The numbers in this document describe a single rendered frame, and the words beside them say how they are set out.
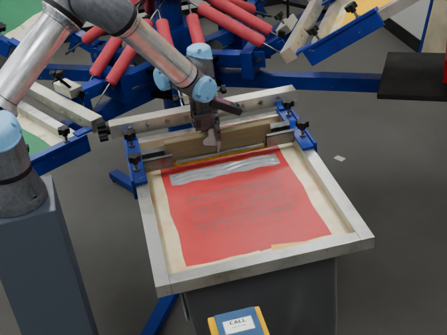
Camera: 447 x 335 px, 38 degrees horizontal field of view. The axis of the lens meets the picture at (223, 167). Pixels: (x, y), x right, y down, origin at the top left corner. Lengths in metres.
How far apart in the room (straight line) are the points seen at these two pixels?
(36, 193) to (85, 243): 1.88
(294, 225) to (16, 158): 0.77
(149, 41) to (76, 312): 0.75
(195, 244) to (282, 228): 0.25
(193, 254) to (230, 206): 0.23
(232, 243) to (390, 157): 2.26
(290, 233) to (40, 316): 0.71
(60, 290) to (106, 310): 1.34
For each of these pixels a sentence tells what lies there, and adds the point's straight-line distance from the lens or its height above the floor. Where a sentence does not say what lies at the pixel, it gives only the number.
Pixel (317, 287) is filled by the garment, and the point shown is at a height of 0.77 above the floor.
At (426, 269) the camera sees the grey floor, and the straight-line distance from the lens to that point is 3.19.
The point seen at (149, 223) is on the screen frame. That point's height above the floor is 0.99.
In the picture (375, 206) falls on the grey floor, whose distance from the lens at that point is 3.56.
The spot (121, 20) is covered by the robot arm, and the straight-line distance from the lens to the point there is 1.66.
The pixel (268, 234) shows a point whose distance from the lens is 1.84.
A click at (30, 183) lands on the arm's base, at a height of 1.26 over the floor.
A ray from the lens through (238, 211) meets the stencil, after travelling 1.94.
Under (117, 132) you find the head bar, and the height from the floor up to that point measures 1.01.
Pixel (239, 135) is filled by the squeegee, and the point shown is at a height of 1.03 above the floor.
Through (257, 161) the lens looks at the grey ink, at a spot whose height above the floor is 0.96.
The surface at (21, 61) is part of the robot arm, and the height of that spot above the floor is 1.50.
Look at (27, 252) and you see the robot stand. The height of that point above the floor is 1.10.
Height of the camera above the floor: 2.10
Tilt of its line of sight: 32 degrees down
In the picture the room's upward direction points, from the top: 7 degrees counter-clockwise
